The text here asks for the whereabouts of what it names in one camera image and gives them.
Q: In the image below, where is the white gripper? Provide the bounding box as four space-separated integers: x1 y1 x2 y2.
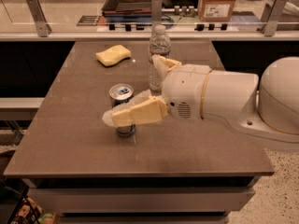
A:
102 55 211 128

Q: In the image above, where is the Red Bull can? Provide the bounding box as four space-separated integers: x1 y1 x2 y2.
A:
109 83 135 137

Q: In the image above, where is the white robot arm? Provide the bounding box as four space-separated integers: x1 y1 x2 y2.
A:
102 56 299 152

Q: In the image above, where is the clear plastic water bottle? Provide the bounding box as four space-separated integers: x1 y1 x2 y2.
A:
149 25 171 91

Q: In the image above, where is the yellow sponge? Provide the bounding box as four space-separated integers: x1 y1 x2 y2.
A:
95 45 131 67

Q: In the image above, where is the black orange tray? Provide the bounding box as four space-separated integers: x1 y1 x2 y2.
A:
102 0 151 15

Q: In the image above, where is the cardboard box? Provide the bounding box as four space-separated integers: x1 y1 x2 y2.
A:
197 0 236 21

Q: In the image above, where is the brown table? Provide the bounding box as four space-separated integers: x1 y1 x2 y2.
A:
5 41 274 224

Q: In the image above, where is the middle metal bracket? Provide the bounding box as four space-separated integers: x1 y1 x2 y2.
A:
151 0 163 31

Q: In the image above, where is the metal bracket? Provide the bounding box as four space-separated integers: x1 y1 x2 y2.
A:
25 0 51 37
261 0 289 36
151 0 163 31

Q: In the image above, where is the glass partition rail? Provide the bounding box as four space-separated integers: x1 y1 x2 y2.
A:
0 23 299 41

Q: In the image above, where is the left metal bracket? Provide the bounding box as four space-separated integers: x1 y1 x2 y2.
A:
25 0 51 37

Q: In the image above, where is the right metal bracket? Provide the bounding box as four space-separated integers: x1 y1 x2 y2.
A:
261 0 289 36

